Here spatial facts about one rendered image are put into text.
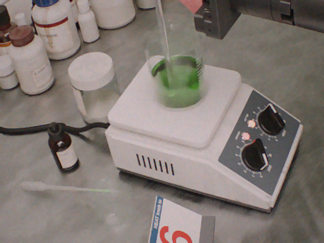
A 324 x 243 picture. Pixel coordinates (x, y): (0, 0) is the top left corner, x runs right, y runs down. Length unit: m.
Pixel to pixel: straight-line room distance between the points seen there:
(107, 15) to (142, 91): 0.28
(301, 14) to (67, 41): 0.49
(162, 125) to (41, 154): 0.20
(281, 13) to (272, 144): 0.22
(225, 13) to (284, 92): 0.31
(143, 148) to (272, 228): 0.17
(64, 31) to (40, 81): 0.09
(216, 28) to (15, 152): 0.38
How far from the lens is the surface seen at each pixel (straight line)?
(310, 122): 0.68
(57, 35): 0.81
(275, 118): 0.59
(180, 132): 0.55
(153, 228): 0.54
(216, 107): 0.57
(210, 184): 0.57
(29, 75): 0.76
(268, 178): 0.57
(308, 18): 0.41
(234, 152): 0.56
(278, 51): 0.79
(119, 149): 0.60
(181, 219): 0.56
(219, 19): 0.42
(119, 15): 0.86
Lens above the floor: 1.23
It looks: 44 degrees down
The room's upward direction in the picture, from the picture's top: 11 degrees counter-clockwise
